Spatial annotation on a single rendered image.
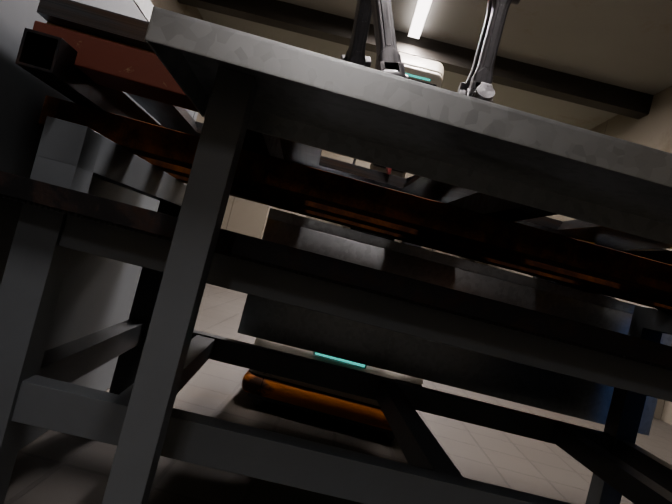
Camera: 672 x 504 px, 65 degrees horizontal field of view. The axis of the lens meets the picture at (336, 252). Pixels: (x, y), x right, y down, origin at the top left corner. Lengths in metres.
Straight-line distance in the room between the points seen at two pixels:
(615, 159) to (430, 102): 0.18
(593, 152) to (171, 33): 0.39
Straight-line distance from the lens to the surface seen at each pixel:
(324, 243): 1.57
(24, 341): 0.90
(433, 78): 2.00
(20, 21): 0.97
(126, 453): 0.64
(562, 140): 0.53
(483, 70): 1.86
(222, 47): 0.50
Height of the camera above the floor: 0.58
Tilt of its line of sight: 1 degrees up
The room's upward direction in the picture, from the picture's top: 15 degrees clockwise
